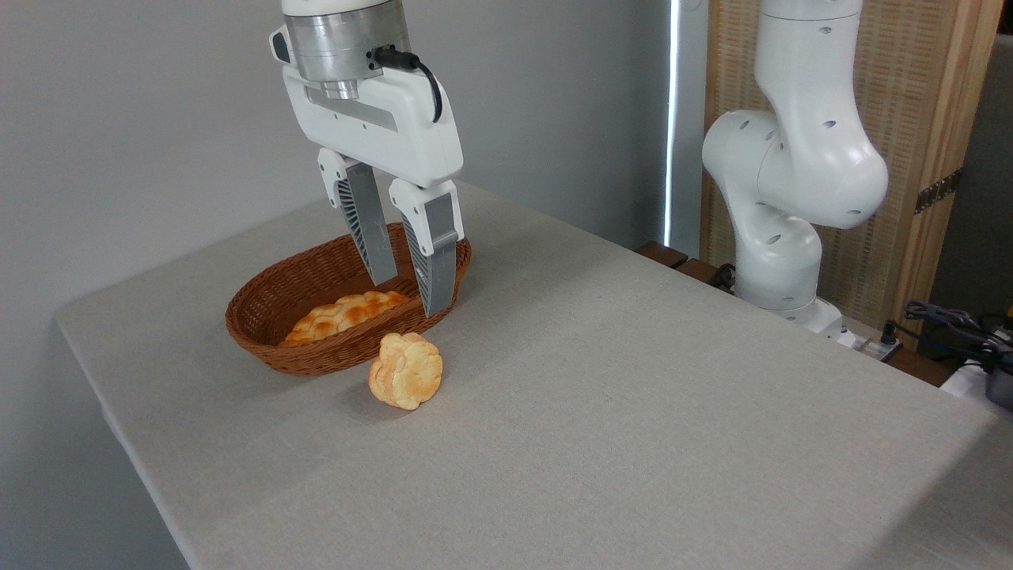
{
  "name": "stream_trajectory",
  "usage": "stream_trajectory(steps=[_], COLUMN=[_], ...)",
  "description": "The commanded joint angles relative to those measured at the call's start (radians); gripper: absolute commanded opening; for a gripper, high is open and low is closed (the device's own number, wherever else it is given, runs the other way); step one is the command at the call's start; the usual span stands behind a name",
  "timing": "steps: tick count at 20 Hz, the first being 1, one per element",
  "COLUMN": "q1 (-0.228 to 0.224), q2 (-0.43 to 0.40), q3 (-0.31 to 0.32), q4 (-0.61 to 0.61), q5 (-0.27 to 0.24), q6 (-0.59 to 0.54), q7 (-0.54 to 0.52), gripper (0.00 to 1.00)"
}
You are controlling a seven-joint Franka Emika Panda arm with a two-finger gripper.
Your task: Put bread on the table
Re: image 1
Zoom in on brown oval wicker basket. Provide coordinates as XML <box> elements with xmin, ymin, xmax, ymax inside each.
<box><xmin>226</xmin><ymin>222</ymin><xmax>473</xmax><ymax>377</ymax></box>

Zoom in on dark grey pot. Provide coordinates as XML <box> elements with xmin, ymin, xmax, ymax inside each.
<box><xmin>985</xmin><ymin>360</ymin><xmax>1013</xmax><ymax>412</ymax></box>

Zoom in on round flower-shaped bread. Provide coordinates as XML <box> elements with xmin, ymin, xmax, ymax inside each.
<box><xmin>367</xmin><ymin>332</ymin><xmax>444</xmax><ymax>411</ymax></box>

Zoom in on bright vertical light strip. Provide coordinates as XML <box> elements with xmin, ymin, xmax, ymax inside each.
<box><xmin>663</xmin><ymin>0</ymin><xmax>682</xmax><ymax>248</ymax></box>

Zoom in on dark metal screen hinge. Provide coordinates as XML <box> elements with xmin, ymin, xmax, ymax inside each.
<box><xmin>913</xmin><ymin>168</ymin><xmax>965</xmax><ymax>215</ymax></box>

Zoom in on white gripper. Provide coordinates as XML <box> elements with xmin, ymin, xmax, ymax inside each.
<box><xmin>282</xmin><ymin>63</ymin><xmax>465</xmax><ymax>318</ymax></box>

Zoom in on black cable bundle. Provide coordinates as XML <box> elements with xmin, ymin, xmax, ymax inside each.
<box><xmin>904</xmin><ymin>299</ymin><xmax>1013</xmax><ymax>373</ymax></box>

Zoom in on long braided bread loaf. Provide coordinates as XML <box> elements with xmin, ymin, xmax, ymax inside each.
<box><xmin>281</xmin><ymin>290</ymin><xmax>412</xmax><ymax>348</ymax></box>

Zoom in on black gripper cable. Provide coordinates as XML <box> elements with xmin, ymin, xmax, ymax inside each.
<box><xmin>372</xmin><ymin>45</ymin><xmax>444</xmax><ymax>124</ymax></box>

